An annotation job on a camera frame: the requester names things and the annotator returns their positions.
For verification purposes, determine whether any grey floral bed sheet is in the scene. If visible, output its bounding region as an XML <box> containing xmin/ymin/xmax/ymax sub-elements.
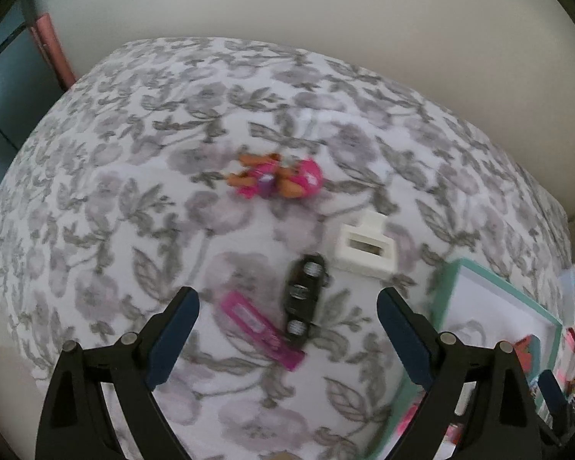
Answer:
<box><xmin>0</xmin><ymin>36</ymin><xmax>573</xmax><ymax>460</ymax></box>

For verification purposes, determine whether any white plastic toy piece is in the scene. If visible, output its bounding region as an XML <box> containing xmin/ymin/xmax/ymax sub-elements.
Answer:
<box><xmin>334</xmin><ymin>212</ymin><xmax>398</xmax><ymax>276</ymax></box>

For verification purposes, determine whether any dark framed window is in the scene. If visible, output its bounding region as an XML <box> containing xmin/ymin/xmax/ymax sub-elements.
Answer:
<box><xmin>0</xmin><ymin>5</ymin><xmax>70</xmax><ymax>154</ymax></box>

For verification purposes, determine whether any magenta flat packet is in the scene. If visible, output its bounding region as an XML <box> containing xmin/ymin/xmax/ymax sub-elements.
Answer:
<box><xmin>220</xmin><ymin>291</ymin><xmax>305</xmax><ymax>372</ymax></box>

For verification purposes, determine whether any pink curtain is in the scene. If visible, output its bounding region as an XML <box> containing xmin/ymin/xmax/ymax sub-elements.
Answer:
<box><xmin>29</xmin><ymin>13</ymin><xmax>77</xmax><ymax>89</ymax></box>

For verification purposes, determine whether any pink dog toy figure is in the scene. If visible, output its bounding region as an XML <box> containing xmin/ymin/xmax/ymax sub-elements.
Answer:
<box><xmin>226</xmin><ymin>152</ymin><xmax>324</xmax><ymax>200</ymax></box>

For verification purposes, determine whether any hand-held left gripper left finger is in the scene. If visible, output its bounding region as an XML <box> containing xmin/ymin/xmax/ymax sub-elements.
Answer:
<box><xmin>34</xmin><ymin>286</ymin><xmax>201</xmax><ymax>460</ymax></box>

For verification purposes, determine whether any pink kids watch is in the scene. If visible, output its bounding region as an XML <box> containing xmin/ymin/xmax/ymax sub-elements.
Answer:
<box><xmin>394</xmin><ymin>395</ymin><xmax>429</xmax><ymax>442</ymax></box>

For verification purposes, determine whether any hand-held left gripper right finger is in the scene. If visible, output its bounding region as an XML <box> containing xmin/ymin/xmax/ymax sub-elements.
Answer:
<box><xmin>376</xmin><ymin>286</ymin><xmax>542</xmax><ymax>460</ymax></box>

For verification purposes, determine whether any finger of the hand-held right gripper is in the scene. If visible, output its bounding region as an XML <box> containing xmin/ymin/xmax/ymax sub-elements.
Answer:
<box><xmin>537</xmin><ymin>369</ymin><xmax>575</xmax><ymax>447</ymax></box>

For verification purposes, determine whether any black toy car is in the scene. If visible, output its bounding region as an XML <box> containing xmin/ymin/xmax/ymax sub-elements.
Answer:
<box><xmin>283</xmin><ymin>252</ymin><xmax>329</xmax><ymax>346</ymax></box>

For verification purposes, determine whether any teal-rimmed white box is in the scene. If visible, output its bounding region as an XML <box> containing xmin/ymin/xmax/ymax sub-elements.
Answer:
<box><xmin>383</xmin><ymin>257</ymin><xmax>564</xmax><ymax>460</ymax></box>

